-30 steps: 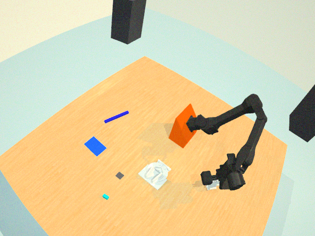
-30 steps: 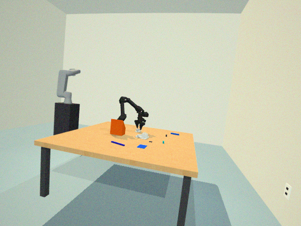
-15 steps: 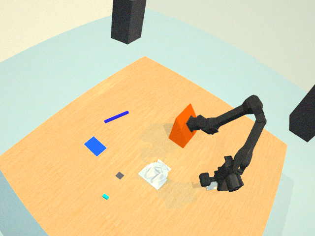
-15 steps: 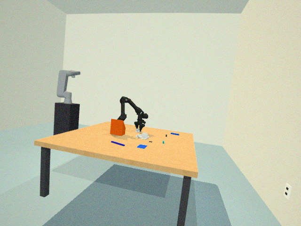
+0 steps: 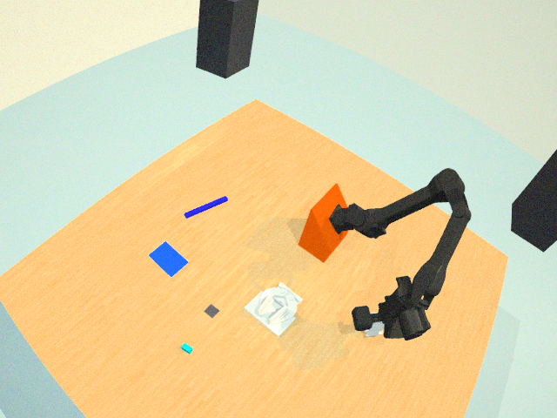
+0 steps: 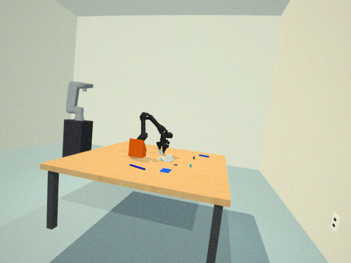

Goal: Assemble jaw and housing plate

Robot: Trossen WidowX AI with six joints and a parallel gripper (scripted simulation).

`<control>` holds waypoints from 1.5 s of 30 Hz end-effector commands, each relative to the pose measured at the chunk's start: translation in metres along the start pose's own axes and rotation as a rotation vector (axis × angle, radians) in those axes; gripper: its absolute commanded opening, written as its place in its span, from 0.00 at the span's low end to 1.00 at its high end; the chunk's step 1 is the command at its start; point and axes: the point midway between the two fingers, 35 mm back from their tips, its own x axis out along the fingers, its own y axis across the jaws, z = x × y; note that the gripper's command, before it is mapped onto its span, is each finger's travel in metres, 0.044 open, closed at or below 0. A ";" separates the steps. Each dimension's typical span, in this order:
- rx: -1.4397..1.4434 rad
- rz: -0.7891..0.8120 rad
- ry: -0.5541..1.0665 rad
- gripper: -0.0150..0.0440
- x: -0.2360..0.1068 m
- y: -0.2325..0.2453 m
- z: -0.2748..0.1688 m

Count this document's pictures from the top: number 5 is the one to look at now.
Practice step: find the blue flat bar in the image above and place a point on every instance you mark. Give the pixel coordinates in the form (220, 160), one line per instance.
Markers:
(205, 207)

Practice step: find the blue flat rectangular plate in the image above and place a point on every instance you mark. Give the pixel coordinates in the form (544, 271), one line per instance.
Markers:
(168, 259)

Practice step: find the small cyan block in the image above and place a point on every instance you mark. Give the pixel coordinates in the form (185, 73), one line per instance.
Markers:
(187, 348)

